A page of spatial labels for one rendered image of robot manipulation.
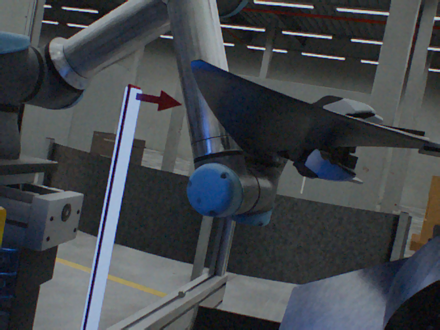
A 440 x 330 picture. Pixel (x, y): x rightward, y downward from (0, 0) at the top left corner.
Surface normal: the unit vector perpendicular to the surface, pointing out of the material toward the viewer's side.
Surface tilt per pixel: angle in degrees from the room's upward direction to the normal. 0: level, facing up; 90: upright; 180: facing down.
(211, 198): 90
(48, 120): 90
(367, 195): 90
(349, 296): 55
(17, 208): 90
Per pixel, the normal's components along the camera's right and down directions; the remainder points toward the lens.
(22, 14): 0.93, 0.20
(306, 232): 0.19, 0.09
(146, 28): 0.00, 0.70
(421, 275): -0.85, -0.53
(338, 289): -0.66, -0.69
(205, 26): 0.38, -0.17
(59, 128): -0.37, -0.02
